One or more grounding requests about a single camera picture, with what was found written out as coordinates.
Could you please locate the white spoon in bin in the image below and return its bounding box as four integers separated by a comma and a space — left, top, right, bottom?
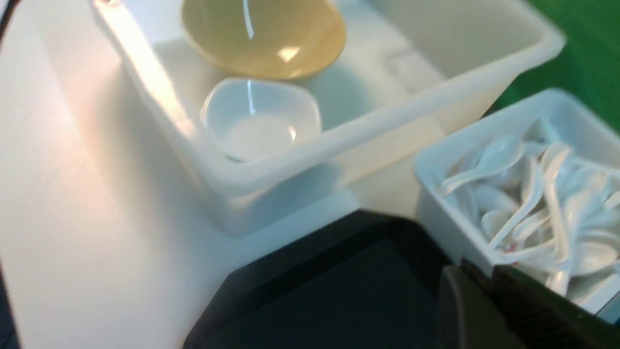
440, 136, 526, 196
489, 156, 544, 248
541, 142, 572, 297

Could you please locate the yellow noodle bowl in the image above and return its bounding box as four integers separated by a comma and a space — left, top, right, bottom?
180, 0, 347, 81

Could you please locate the black serving tray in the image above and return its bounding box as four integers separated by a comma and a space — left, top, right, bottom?
183, 210, 451, 349

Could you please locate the white spoon centre in bin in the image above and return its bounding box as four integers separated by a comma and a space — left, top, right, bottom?
489, 156, 544, 248

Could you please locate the white square dish in tub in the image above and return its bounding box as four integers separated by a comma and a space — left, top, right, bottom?
200, 78, 323, 162

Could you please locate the white spoon bin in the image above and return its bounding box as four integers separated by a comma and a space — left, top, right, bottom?
414, 89, 619, 320

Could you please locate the large white plastic tub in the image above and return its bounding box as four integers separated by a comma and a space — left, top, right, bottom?
88, 0, 566, 236

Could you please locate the white spoon left in bin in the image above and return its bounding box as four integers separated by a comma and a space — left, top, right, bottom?
440, 136, 526, 196

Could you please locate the white spoon right in bin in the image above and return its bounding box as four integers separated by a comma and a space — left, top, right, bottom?
541, 142, 572, 297

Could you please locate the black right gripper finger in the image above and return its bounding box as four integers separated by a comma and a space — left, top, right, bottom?
438, 261, 620, 349

